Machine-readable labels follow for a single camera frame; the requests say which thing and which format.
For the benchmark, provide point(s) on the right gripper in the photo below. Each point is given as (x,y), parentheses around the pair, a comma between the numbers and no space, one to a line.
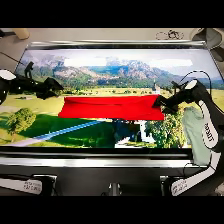
(169,102)

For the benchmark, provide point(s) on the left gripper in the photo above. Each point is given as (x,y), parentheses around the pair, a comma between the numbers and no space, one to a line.
(40,88)

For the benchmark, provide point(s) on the red T-shirt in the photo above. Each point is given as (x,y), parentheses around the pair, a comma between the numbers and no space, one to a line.
(110,107)

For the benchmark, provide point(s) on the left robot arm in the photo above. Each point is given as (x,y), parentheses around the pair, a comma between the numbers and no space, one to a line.
(13,85)

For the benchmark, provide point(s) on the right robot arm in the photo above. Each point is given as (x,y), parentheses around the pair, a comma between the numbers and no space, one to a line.
(209,130)

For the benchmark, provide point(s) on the pale green garment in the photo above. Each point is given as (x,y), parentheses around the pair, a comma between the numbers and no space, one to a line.
(195,133)

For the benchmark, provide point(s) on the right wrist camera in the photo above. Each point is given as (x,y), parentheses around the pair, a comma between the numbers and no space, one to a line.
(176,86)

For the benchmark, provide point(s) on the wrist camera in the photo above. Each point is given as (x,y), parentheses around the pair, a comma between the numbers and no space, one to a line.
(176,86)
(29,69)

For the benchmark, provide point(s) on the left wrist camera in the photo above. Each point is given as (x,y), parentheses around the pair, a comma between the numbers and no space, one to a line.
(29,69)

